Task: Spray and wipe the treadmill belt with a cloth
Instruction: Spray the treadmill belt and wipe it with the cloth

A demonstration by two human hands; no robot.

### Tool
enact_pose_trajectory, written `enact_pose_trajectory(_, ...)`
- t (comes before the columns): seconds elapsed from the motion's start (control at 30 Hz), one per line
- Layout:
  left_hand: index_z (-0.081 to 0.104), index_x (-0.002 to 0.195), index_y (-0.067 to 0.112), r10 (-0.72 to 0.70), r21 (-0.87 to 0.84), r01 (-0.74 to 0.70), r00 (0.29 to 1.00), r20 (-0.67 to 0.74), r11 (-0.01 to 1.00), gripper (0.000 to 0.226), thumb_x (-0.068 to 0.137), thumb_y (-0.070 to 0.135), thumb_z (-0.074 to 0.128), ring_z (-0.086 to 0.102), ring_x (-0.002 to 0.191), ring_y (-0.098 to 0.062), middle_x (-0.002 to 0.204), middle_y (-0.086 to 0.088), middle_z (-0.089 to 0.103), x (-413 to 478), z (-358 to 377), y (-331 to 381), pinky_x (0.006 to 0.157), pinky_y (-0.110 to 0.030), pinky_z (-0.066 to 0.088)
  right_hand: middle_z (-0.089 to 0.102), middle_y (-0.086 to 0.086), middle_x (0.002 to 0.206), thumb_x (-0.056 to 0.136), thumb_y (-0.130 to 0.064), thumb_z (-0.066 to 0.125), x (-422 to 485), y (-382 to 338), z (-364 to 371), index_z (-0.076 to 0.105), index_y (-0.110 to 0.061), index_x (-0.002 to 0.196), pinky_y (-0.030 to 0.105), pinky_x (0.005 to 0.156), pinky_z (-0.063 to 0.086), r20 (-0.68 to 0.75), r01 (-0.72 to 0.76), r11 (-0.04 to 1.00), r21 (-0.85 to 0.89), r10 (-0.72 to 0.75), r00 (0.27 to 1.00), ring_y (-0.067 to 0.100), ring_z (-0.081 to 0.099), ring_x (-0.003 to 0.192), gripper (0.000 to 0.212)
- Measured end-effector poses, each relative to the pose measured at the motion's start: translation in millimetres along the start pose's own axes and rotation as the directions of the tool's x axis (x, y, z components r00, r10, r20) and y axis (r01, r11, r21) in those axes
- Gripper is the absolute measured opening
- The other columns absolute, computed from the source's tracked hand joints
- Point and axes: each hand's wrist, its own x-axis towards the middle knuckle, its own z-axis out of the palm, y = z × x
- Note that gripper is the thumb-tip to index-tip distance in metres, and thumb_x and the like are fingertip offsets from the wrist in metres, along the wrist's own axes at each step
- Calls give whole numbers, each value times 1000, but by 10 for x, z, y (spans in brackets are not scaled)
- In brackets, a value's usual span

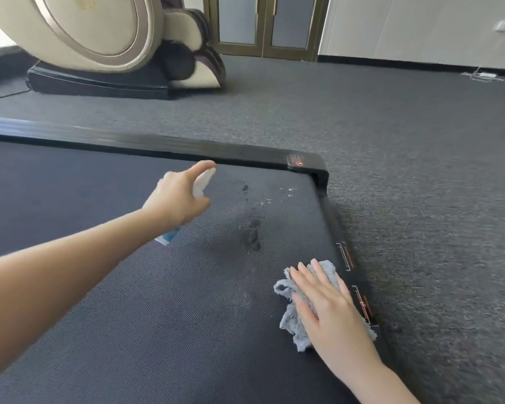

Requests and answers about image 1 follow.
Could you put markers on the grey fluffy cloth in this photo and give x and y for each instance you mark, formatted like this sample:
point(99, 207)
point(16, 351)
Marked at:
point(294, 328)

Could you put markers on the white wall switch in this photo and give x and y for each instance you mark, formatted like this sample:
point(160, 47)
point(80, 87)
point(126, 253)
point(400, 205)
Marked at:
point(503, 26)

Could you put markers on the person's left hand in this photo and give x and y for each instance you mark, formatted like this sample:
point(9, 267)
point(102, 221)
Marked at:
point(172, 201)

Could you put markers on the person's left forearm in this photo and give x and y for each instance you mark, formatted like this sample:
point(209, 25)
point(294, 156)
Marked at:
point(54, 290)

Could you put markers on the person's right hand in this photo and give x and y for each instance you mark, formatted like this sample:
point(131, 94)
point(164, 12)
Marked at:
point(341, 323)

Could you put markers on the beige brown massage chair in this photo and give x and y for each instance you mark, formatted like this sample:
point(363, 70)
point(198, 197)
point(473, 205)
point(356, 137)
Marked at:
point(88, 33)

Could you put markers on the dark grey treadmill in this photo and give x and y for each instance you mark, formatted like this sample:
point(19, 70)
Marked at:
point(109, 332)

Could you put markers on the dark glass double door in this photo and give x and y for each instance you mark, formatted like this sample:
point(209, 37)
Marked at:
point(269, 25)

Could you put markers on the white blue spray bottle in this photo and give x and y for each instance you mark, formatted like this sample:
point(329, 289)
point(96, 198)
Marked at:
point(202, 182)

